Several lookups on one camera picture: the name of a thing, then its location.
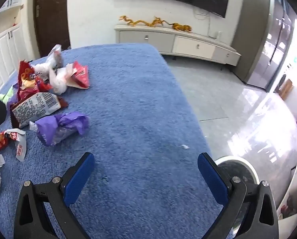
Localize steel refrigerator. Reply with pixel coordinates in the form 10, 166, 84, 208
246, 0, 295, 90

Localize white round bin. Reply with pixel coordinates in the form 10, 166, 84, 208
216, 155, 260, 188

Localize dark brown door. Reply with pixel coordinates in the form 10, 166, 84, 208
33, 0, 71, 58

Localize red snack packet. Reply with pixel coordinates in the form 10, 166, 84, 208
17, 60, 53, 101

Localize white wall cupboards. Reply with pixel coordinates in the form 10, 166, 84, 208
0, 0, 31, 100

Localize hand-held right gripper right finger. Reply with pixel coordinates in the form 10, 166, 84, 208
198, 152, 279, 239

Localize blue fluffy mat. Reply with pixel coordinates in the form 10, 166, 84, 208
0, 43, 225, 239

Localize light green wrapper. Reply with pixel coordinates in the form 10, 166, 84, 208
0, 85, 15, 105

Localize white television cabinet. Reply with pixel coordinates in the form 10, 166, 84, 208
114, 24, 241, 71

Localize white low shelf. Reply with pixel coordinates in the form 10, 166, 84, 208
276, 159, 297, 222

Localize golden dragon ornament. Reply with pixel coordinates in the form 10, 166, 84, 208
120, 15, 193, 33

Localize cardboard box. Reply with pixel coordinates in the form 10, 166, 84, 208
277, 78, 293, 100

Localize purple wrapper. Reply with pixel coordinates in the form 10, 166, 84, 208
29, 112, 90, 147

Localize pink snack packet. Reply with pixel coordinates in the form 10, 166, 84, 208
68, 60, 90, 90

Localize brown packet with white label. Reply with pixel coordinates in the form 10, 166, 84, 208
10, 92, 69, 129

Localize red and white wrapper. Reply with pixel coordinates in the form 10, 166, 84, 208
0, 128, 27, 197

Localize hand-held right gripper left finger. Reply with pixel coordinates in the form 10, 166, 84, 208
13, 152, 95, 239

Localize clear plastic bag red contents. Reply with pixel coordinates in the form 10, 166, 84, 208
46, 44, 65, 68

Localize white plastic bag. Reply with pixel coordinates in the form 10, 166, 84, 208
31, 63, 75, 95

